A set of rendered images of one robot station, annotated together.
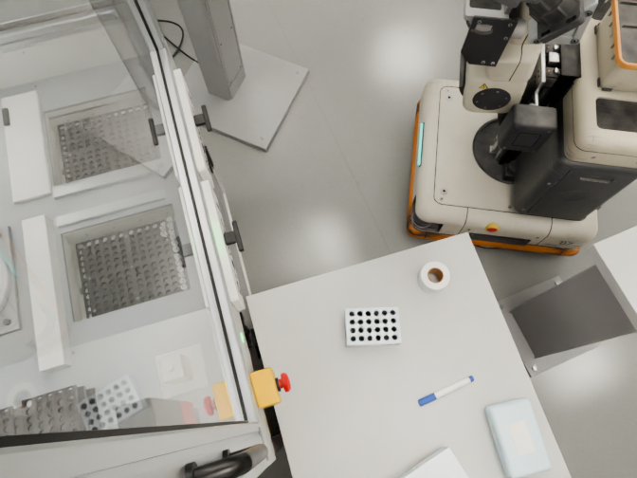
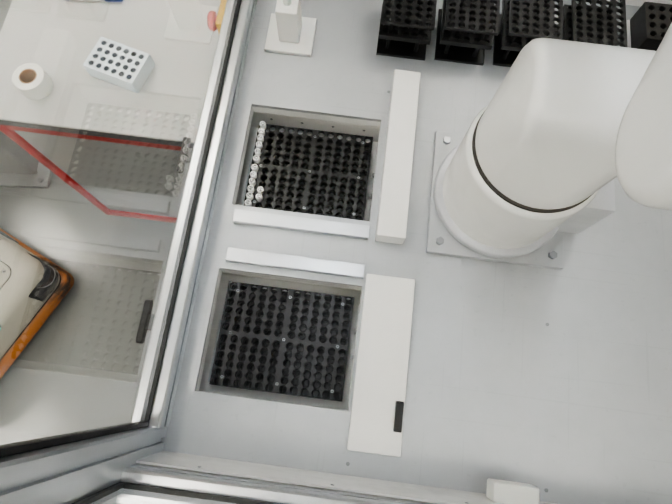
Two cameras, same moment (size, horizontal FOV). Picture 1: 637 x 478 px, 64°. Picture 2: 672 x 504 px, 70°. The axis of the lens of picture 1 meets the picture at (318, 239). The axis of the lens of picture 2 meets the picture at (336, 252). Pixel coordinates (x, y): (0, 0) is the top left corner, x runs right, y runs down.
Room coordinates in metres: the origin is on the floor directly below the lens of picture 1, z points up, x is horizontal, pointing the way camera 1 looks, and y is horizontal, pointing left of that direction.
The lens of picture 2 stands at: (0.65, 0.60, 1.74)
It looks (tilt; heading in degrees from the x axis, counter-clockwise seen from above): 74 degrees down; 200
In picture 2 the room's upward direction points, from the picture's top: 4 degrees clockwise
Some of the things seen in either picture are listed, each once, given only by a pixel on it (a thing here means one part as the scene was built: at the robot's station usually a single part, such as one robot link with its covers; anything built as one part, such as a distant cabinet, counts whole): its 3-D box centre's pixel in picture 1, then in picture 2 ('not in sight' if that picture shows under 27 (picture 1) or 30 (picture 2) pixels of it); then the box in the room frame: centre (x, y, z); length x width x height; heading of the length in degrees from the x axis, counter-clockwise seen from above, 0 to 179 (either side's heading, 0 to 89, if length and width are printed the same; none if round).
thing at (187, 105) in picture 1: (193, 129); not in sight; (0.67, 0.31, 0.87); 0.29 x 0.02 x 0.11; 17
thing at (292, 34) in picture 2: not in sight; (289, 17); (0.08, 0.27, 1.00); 0.09 x 0.08 x 0.10; 107
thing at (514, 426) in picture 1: (517, 436); not in sight; (-0.04, -0.43, 0.78); 0.15 x 0.10 x 0.04; 12
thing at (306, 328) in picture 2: not in sight; (285, 341); (0.61, 0.50, 0.87); 0.22 x 0.18 x 0.06; 107
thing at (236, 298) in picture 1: (223, 245); not in sight; (0.37, 0.22, 0.87); 0.29 x 0.02 x 0.11; 17
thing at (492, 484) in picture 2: not in sight; (512, 492); (0.68, 0.90, 0.99); 0.07 x 0.03 x 0.03; 107
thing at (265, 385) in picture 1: (267, 387); not in sight; (0.05, 0.11, 0.88); 0.07 x 0.05 x 0.07; 17
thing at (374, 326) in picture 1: (372, 326); not in sight; (0.20, -0.13, 0.78); 0.12 x 0.08 x 0.04; 92
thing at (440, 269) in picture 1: (433, 277); not in sight; (0.32, -0.28, 0.78); 0.07 x 0.07 x 0.04
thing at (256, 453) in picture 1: (236, 462); not in sight; (-0.04, 0.08, 1.45); 0.05 x 0.03 x 0.19; 107
